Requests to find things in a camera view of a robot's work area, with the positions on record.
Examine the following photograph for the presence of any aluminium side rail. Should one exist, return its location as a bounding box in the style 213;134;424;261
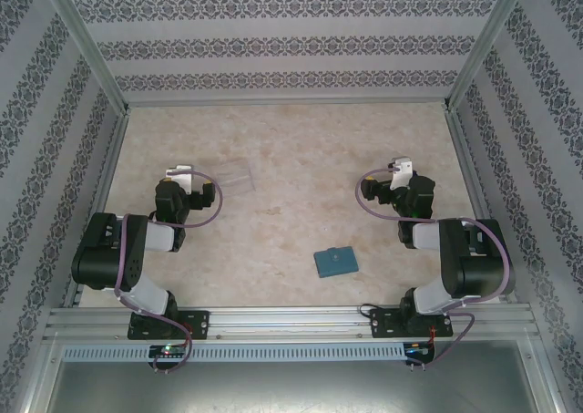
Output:
445;109;519;304
62;109;133;308

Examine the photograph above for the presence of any aluminium mounting rail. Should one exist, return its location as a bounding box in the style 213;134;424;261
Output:
43;304;542;342

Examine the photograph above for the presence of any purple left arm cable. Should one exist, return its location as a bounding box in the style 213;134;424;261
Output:
113;170;224;374

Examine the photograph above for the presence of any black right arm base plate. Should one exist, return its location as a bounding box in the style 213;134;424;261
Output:
369;306;455;340

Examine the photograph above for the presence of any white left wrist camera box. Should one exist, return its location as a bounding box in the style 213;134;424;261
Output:
165;163;196;191

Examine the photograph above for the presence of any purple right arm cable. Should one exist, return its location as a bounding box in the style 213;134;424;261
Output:
357;167;512;371

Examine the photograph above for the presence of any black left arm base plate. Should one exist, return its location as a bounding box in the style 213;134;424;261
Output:
127;310;211;341

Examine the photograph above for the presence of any aluminium back rail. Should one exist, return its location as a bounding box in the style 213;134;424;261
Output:
125;97;452;109

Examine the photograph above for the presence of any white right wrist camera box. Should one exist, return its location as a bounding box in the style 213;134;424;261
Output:
388;156;416;191

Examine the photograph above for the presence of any teal leather card holder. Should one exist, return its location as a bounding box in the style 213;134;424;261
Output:
312;244;361;279

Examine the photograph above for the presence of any grey slotted cable duct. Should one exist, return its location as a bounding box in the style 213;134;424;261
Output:
60;343;407;363

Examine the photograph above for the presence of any grey metal panel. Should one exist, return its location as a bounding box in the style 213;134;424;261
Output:
43;339;555;413

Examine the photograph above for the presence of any aluminium frame post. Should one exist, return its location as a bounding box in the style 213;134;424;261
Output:
445;0;533;113
36;0;131;116

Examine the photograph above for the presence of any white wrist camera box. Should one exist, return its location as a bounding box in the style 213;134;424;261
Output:
165;163;196;191
388;156;416;191

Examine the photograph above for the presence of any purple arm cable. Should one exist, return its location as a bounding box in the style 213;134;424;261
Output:
357;167;512;371
113;170;224;374

